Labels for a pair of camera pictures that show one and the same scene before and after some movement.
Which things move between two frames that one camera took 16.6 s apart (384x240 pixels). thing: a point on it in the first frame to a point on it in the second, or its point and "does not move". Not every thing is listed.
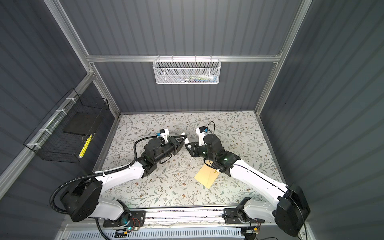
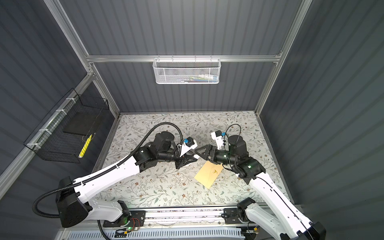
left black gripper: x=174 y=143 to x=183 y=161
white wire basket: x=184 y=71 does not move
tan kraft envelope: x=207 y=175 does not move
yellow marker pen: x=85 y=147 does not move
